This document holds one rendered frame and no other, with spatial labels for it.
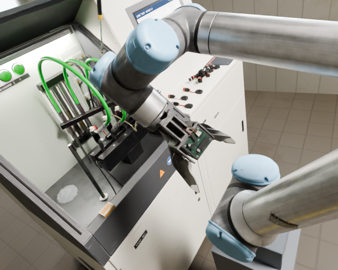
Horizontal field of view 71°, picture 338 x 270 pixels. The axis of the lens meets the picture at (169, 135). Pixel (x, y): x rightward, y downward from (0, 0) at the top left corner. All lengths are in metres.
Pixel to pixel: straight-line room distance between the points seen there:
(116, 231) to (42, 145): 0.58
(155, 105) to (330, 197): 0.31
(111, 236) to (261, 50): 0.77
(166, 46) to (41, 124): 0.97
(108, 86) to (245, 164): 0.39
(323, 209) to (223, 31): 0.31
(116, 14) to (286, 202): 1.07
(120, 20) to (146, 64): 0.89
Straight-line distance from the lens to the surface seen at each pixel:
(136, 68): 0.38
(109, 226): 0.91
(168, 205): 1.17
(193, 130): 0.47
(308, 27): 0.42
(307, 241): 1.84
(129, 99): 0.46
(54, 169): 1.35
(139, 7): 1.36
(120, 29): 1.24
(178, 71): 1.45
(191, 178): 0.54
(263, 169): 0.63
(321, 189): 0.38
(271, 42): 0.42
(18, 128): 1.23
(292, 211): 0.43
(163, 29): 0.39
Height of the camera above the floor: 1.60
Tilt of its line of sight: 36 degrees down
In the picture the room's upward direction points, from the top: 18 degrees counter-clockwise
